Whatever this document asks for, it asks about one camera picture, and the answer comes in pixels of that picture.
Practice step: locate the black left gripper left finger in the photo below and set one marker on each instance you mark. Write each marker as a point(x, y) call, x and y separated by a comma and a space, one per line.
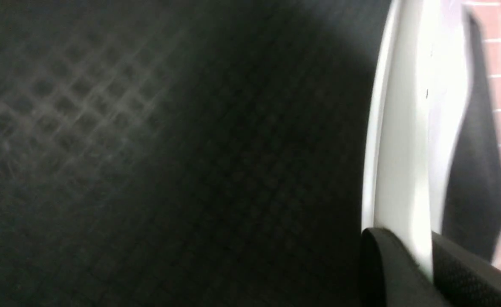
point(389, 276)

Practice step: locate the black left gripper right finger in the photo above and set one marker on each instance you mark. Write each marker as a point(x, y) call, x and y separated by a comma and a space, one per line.
point(464, 279)

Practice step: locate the white square plate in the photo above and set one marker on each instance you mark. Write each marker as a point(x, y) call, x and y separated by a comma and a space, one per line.
point(420, 93)

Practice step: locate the black plastic serving tray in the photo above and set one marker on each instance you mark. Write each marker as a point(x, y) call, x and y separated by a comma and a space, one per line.
point(203, 153)

